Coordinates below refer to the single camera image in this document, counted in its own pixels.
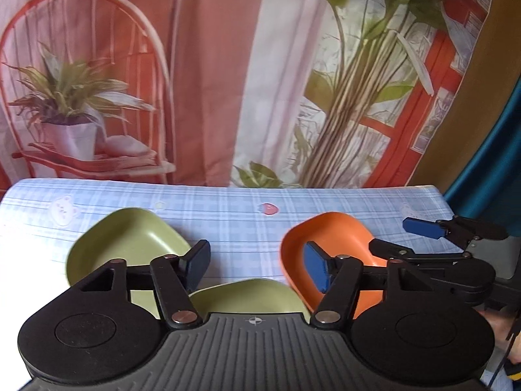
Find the orange square bowl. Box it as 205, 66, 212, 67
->
280, 212, 387, 311

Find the green square bowl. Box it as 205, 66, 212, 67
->
65, 206, 193, 320
190, 278, 310, 322

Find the person's right hand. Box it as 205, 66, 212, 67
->
480, 309, 521, 365

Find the teal curtain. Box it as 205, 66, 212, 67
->
444, 85, 521, 237

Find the blue plaid tablecloth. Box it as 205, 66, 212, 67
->
1, 179, 453, 390

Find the printed backdrop curtain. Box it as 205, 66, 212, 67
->
1, 0, 491, 189

